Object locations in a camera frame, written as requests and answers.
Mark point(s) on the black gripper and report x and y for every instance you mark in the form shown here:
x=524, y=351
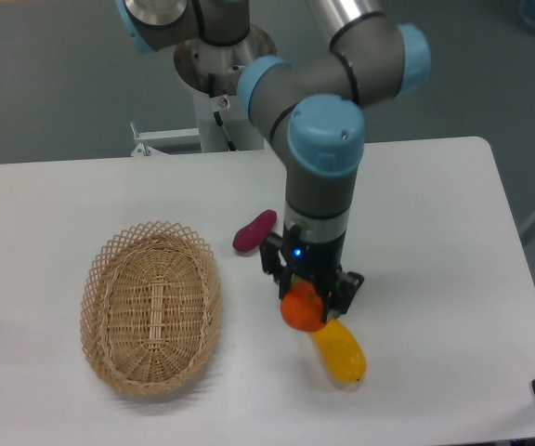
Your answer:
x=288, y=255

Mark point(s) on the orange fruit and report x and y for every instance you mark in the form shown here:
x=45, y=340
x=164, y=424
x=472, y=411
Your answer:
x=302, y=308

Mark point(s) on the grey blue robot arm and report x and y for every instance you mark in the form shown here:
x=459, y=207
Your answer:
x=311, y=117

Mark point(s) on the purple sweet potato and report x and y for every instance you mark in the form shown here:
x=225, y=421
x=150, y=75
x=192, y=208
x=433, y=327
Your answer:
x=250, y=236

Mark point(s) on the yellow mango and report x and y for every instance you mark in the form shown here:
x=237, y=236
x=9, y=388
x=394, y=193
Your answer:
x=340, y=352

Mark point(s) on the woven wicker basket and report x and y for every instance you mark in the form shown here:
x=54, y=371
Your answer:
x=151, y=309

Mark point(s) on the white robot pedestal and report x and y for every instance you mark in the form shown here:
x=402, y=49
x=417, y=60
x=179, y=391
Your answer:
x=212, y=73

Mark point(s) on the white metal base frame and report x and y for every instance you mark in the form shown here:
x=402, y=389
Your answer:
x=209, y=137

